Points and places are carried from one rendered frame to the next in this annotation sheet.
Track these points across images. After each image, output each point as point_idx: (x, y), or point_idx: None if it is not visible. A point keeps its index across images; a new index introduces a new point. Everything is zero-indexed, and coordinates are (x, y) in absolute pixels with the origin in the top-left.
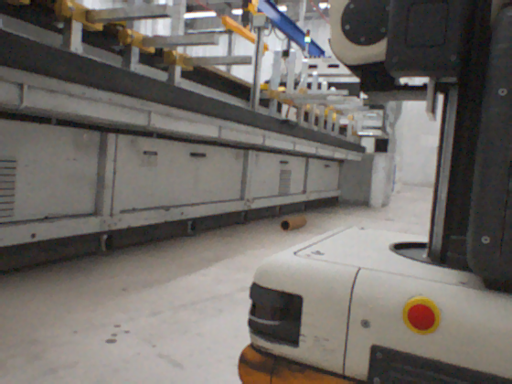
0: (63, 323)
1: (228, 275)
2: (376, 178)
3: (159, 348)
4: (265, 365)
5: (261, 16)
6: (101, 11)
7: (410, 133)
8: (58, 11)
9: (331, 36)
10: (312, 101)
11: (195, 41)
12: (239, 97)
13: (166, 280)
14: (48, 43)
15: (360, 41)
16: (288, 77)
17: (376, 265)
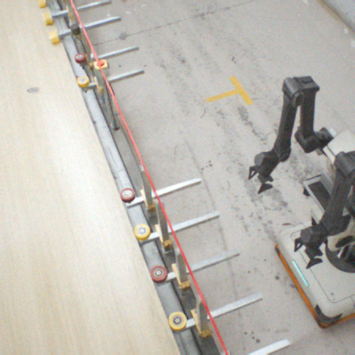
0: (233, 349)
1: (206, 255)
2: None
3: (271, 329)
4: (330, 324)
5: (104, 69)
6: (196, 269)
7: None
8: (185, 290)
9: (330, 248)
10: (111, 55)
11: (206, 221)
12: None
13: (199, 287)
14: None
15: (341, 246)
16: (86, 49)
17: (349, 289)
